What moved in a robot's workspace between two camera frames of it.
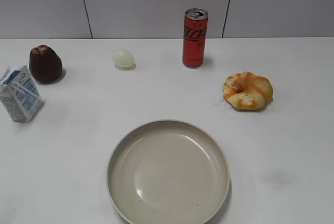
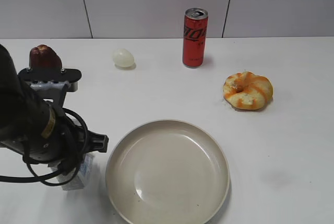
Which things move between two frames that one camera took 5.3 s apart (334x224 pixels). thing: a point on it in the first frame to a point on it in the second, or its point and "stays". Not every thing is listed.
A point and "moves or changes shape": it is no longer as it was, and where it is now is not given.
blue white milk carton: [19, 95] moves or changes shape
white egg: [123, 59] stays
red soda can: [195, 27] stays
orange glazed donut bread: [247, 91] stays
